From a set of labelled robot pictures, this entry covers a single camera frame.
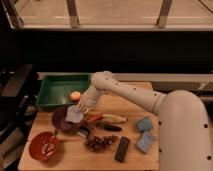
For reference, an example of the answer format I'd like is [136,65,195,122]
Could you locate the blue sponge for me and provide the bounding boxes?
[136,131,154,154]

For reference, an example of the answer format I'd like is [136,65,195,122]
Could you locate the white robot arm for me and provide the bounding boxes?
[78,71,213,171]

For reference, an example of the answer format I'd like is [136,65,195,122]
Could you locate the black chair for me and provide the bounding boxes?
[0,64,38,144]

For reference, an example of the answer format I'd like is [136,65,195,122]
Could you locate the carrot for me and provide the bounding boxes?
[85,114,103,124]

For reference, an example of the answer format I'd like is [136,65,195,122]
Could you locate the black remote control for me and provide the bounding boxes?
[114,137,130,162]

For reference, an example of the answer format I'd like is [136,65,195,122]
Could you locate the bunch of grapes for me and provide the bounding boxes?
[84,135,118,151]

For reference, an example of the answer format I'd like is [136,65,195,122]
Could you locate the apple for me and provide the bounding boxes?
[69,91,81,102]

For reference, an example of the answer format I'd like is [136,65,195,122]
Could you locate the banana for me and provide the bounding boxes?
[102,114,128,123]

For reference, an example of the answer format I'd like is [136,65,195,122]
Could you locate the red bowl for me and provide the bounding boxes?
[29,132,59,162]

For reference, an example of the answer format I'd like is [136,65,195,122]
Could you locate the spoon in red bowl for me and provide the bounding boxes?
[42,129,58,156]

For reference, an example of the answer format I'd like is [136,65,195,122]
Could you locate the green plastic tray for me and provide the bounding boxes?
[36,74,90,110]

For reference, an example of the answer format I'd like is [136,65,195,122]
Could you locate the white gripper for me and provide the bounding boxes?
[77,85,102,114]

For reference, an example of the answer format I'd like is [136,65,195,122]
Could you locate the purple bowl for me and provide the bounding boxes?
[51,105,80,131]

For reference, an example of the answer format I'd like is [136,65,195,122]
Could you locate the small metal can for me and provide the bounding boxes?
[76,126,91,139]

